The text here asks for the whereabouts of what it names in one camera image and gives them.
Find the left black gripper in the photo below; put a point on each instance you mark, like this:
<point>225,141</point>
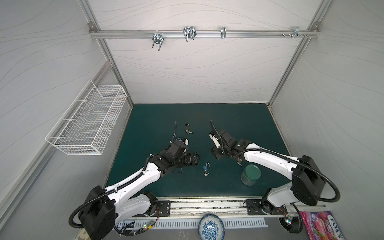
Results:
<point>194,160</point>

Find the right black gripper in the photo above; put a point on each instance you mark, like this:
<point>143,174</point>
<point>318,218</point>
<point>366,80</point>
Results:
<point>217,150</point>

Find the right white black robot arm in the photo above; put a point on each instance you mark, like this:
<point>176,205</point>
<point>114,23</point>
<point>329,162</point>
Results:
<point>307,184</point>

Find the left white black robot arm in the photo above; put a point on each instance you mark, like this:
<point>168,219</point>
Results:
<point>104,208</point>

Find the blue padlock with keys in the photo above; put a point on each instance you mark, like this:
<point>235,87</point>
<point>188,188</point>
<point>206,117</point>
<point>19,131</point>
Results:
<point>206,169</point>

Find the black padlock with keys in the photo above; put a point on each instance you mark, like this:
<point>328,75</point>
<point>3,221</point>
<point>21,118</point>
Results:
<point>187,129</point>

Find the green lidded jar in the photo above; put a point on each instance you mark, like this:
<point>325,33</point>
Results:
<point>250,175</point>

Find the green table mat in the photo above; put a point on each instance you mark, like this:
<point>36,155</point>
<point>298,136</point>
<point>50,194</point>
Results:
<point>151,126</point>

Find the blue white patterned plate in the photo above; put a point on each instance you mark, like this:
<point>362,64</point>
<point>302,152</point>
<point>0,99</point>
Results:
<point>211,227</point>

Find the pink Fox's candy bag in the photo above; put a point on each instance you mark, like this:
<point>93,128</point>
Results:
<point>321,226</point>

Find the metal U-bolt clamp middle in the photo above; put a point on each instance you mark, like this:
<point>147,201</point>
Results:
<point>189,33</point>

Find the metal u-bolt clamp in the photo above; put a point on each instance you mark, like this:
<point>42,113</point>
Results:
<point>157,39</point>
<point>189,33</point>

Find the metal U-bolt clamp left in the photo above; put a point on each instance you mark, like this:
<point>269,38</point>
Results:
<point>157,39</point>

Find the metal bolt clamp right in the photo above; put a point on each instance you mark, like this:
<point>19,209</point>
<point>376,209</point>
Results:
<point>296,34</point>

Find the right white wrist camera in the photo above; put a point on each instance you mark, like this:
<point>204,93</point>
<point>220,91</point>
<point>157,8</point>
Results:
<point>215,140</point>

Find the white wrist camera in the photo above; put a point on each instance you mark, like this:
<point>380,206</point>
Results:
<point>215,140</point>
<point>184,140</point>

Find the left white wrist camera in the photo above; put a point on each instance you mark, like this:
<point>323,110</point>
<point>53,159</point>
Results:
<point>184,140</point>

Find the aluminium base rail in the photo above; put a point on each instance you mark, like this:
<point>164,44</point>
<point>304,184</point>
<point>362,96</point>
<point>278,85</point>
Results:
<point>184,208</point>

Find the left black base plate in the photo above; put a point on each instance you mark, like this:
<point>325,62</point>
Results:
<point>162,208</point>

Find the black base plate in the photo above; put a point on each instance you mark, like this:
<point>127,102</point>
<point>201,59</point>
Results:
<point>162,208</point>
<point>255,207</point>

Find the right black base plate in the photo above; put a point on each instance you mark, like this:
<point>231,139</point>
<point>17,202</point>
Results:
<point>255,207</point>

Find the white vented cable duct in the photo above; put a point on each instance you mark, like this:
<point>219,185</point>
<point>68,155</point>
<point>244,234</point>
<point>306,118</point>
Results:
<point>172,224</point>

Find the white wire basket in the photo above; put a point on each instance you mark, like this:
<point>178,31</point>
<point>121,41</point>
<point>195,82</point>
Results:
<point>85,127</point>

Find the small metal bracket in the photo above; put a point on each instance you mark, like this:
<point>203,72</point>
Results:
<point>223,32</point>

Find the aluminium crossbar rail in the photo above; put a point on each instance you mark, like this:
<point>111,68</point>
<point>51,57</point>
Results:
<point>201,34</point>

